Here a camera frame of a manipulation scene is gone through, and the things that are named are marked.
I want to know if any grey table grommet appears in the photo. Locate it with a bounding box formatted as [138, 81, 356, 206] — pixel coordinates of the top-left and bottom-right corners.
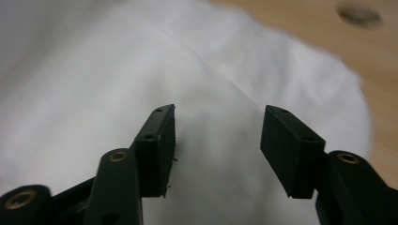
[335, 3, 384, 30]

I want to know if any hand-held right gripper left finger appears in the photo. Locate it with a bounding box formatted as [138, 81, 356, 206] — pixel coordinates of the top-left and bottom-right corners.
[130, 103, 177, 199]

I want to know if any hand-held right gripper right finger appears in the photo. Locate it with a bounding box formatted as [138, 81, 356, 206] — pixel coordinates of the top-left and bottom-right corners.
[259, 104, 329, 201]

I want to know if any white skirt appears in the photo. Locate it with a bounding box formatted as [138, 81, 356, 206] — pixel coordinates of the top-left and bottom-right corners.
[0, 0, 374, 225]

